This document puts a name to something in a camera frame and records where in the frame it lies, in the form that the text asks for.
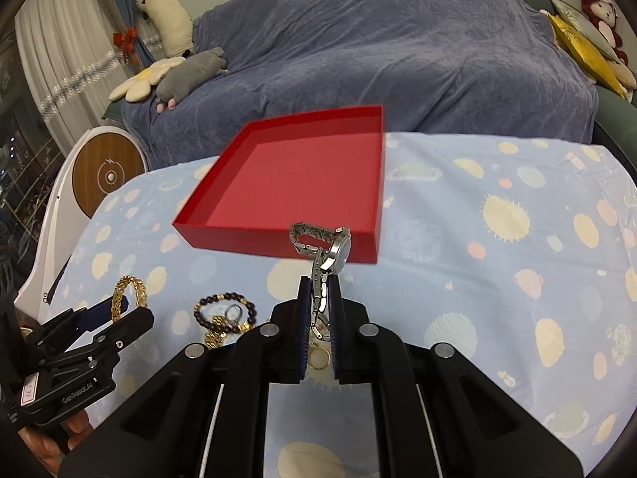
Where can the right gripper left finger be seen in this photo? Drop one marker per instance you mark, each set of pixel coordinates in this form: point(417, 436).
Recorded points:
point(204, 414)

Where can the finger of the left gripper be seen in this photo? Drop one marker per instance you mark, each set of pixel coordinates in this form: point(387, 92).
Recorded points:
point(96, 316)
point(121, 333)

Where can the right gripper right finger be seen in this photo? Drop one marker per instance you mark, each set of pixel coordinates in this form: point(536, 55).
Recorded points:
point(436, 414)

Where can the silver metal wristwatch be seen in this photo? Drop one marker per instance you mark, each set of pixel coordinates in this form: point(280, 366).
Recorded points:
point(329, 250)

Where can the white round wooden-face appliance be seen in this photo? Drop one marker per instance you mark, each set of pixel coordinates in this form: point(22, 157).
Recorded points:
point(105, 158)

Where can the light blue planet tablecloth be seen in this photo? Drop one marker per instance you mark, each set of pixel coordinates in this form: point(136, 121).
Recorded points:
point(521, 253)

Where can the red shallow tray box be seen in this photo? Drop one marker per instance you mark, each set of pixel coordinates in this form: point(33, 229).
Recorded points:
point(322, 167)

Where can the grey plush toy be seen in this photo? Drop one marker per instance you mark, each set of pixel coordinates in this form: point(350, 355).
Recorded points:
point(194, 71)

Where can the red bow tieback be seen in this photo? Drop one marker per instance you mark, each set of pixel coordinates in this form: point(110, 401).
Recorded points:
point(126, 43)

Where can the white sheer curtain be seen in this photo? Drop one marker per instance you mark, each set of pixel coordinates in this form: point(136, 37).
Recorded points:
point(70, 64)

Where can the cream sheep plush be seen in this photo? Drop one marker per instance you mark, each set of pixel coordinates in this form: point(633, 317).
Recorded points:
point(173, 22)

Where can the dark green sofa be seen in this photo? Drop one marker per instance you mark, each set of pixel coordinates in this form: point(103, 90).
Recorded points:
point(614, 128)

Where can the purple-blue sofa blanket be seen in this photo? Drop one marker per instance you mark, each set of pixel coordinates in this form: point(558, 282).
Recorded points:
point(434, 66)

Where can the cream pillow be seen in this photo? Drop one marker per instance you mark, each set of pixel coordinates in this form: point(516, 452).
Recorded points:
point(623, 75)

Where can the gold satin pillow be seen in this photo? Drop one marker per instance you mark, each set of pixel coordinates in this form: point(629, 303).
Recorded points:
point(586, 55)

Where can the silver grey pillow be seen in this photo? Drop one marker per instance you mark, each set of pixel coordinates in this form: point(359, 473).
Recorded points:
point(581, 23)

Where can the red monkey plush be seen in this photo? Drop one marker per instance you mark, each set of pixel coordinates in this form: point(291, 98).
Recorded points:
point(603, 15)

